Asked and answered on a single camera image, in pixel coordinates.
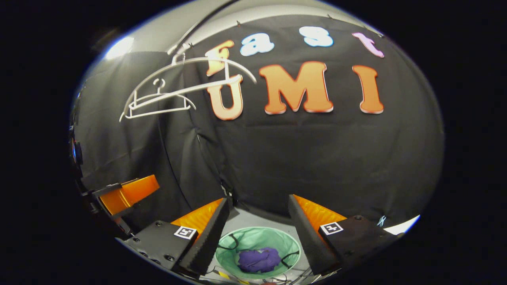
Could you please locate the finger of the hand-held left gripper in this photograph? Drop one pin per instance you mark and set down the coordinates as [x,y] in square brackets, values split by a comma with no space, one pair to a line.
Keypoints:
[130,192]

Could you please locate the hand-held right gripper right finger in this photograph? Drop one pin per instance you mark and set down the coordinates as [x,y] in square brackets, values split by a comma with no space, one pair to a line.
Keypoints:
[307,237]

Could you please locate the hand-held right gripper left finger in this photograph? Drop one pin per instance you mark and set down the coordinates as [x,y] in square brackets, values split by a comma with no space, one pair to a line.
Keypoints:
[210,237]

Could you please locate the green laundry hamper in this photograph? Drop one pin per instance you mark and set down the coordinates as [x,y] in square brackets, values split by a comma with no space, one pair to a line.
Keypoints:
[257,237]

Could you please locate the purple ribbed jacket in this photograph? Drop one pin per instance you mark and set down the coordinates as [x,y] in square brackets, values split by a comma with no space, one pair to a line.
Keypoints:
[259,259]

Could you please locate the white plastic hanger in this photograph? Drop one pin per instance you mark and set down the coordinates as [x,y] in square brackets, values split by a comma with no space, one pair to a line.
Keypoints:
[233,80]
[158,111]

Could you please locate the small ceiling light panel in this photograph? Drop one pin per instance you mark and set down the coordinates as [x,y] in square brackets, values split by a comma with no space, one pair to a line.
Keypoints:
[119,47]

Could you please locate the black clothes rail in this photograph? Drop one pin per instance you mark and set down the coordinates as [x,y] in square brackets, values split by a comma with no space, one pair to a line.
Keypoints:
[194,27]

